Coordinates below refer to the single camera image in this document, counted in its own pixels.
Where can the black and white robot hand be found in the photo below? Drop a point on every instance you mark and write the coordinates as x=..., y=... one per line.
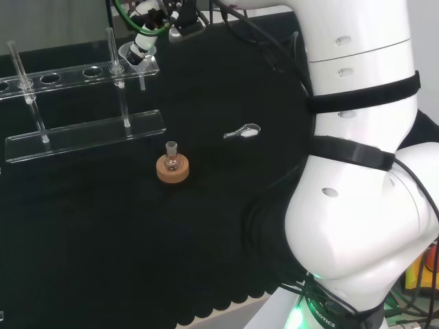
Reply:
x=181, y=20

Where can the clear plastic funnel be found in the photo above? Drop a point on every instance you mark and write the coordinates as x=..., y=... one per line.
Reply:
x=144, y=66

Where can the clear glass weighing funnel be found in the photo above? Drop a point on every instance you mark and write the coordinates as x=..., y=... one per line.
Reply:
x=248, y=132

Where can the clear acrylic funnel stand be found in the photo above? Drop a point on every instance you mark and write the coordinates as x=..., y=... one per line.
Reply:
x=85, y=135

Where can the black tripod pole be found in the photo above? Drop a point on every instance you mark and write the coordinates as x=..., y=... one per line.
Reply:
x=211, y=13

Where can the small round-bottom glass flask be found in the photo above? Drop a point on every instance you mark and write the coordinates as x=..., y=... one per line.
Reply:
x=171, y=162

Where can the yellow stop button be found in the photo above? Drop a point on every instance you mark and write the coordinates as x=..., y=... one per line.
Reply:
x=430, y=270

